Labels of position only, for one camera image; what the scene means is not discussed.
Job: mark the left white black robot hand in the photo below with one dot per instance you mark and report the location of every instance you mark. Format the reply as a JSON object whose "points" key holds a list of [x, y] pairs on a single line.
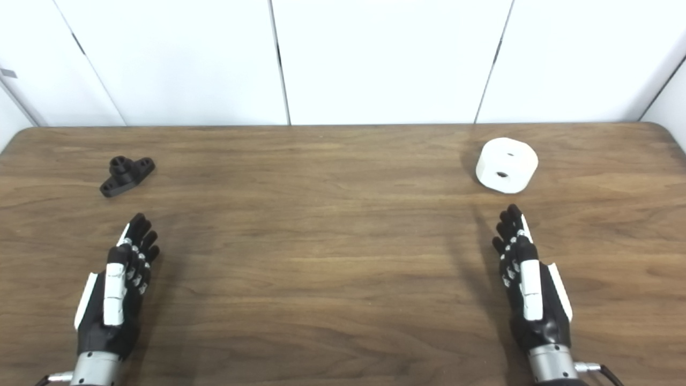
{"points": [[113, 292]]}

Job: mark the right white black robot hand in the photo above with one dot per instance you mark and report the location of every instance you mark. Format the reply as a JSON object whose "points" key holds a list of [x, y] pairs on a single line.
{"points": [[531, 292]]}

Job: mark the black flanged holder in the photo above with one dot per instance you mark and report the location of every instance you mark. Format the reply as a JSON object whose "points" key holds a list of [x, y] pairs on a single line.
{"points": [[126, 177]]}

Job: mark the round white block with holes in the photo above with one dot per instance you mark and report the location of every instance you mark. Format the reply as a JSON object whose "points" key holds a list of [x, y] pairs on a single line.
{"points": [[506, 166]]}

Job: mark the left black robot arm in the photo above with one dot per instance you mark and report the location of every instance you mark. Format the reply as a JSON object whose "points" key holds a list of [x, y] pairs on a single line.
{"points": [[96, 370]]}

